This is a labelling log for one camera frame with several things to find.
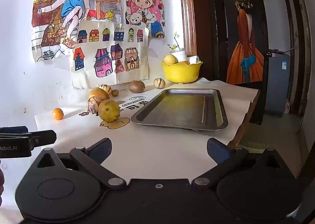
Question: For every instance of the dark far doorway frame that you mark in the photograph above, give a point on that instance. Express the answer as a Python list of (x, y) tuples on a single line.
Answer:
[(292, 29)]

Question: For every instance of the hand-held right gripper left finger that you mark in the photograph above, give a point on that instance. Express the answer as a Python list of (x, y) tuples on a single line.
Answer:
[(99, 151)]

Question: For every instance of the boy with fan drawing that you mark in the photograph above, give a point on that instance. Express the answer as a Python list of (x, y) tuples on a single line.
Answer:
[(71, 4)]

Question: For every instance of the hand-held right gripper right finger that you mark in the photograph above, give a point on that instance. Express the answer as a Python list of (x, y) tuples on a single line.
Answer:
[(217, 151)]

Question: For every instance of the orange-yellow round fruit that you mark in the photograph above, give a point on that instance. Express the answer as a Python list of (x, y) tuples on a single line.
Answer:
[(97, 94)]

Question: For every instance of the pink cartoon child poster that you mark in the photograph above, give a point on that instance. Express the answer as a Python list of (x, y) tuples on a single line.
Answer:
[(142, 0)]

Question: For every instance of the white paper roll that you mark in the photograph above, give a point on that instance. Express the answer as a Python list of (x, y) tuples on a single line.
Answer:
[(194, 60)]

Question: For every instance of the metal baking tray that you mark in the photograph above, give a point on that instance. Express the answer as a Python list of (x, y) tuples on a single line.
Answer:
[(182, 110)]

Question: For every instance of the yellow flower sprig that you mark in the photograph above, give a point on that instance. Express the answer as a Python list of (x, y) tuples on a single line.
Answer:
[(173, 47)]

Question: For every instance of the yellow apple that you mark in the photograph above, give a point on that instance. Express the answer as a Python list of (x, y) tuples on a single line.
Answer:
[(170, 59)]

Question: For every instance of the striped pepino melon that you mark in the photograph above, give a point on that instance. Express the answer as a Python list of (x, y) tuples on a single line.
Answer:
[(159, 83), (91, 105), (106, 88)]

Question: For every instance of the yellow plastic bowl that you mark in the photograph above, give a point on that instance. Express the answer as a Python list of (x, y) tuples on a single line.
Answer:
[(181, 72)]

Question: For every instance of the dark wooden door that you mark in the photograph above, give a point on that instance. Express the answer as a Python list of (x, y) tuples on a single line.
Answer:
[(220, 41)]

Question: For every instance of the white cup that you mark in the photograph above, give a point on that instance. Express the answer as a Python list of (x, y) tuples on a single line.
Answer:
[(181, 56)]

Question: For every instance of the orange dress door poster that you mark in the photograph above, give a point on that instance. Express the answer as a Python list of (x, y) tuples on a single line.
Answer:
[(246, 41)]

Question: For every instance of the yellow spotted round fruit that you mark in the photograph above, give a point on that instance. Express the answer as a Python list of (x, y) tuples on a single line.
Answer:
[(109, 110)]

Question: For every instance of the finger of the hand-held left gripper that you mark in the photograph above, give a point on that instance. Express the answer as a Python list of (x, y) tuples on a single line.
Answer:
[(45, 137), (14, 129)]

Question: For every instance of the colourful houses drawing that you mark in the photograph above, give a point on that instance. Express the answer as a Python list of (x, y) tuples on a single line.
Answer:
[(98, 41)]

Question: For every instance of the small orange mandarin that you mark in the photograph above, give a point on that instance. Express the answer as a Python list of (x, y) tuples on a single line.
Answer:
[(57, 113)]

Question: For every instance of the brown wooden door frame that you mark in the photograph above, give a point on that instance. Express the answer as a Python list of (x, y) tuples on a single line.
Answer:
[(187, 4)]

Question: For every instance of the brown kiwi with sticker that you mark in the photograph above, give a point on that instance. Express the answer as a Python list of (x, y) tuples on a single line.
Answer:
[(136, 86)]

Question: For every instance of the grey-blue appliance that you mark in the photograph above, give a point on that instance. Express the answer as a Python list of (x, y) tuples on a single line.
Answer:
[(278, 86)]

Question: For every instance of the small brown fruit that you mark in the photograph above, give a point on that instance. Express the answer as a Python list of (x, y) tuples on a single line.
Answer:
[(115, 92)]

